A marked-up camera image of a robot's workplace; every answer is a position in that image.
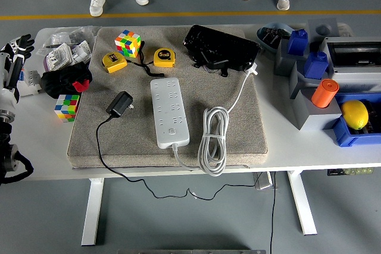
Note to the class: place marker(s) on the blue shape block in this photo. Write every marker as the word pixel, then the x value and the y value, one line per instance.
pixel 315 66
pixel 297 43

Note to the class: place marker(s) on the beige round object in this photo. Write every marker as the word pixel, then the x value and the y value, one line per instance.
pixel 345 29

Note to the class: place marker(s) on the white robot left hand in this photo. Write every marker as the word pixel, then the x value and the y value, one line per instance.
pixel 9 99

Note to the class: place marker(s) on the white circuit breaker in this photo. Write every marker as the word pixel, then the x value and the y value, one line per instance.
pixel 31 81

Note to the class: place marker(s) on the yellow tape measure marked 5m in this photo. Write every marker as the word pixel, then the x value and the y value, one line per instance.
pixel 163 57

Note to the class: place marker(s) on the blue plastic bin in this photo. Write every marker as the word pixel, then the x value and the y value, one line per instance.
pixel 345 139

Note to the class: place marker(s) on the orange cylinder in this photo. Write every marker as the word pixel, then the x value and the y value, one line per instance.
pixel 324 93

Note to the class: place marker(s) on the red clip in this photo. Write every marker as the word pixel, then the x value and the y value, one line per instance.
pixel 80 86

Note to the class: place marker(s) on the large colourful puzzle cube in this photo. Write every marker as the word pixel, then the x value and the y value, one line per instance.
pixel 128 43

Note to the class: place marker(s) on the white socket module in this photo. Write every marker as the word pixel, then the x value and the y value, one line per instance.
pixel 80 51

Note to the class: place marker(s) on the black plug adapter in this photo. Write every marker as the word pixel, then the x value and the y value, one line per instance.
pixel 119 103

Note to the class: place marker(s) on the black binder clips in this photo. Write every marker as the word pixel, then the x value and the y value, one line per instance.
pixel 272 38

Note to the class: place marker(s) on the clear plastic parts bag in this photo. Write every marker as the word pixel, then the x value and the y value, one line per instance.
pixel 64 37

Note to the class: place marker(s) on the yellow tape measure photo label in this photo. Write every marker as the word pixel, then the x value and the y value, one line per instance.
pixel 114 63

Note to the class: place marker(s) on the grey block with socket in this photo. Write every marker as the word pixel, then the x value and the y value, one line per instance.
pixel 315 121
pixel 299 83
pixel 282 65

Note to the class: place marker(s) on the grey-brown mat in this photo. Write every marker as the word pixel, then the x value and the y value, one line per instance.
pixel 244 129

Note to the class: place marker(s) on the metal bracket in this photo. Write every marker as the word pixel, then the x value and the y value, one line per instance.
pixel 263 181

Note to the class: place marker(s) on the black table control panel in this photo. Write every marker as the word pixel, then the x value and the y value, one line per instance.
pixel 339 172

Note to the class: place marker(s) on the white table leg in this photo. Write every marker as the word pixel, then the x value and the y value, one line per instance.
pixel 92 212
pixel 302 206

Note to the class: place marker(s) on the small colourful puzzle cube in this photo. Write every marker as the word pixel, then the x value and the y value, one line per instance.
pixel 67 108

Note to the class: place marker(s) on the white socket pack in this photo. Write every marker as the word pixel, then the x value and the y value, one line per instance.
pixel 58 57

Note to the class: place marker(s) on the blue bowl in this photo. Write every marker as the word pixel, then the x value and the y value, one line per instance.
pixel 266 46

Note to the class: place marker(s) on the black cloth pouch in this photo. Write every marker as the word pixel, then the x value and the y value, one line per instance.
pixel 59 78

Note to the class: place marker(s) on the grey electrical box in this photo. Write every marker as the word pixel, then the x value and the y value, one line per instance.
pixel 351 83

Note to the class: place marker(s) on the yellow lemon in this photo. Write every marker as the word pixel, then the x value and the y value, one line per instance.
pixel 354 114

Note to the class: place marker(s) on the white power strip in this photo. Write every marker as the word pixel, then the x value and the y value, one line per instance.
pixel 171 114

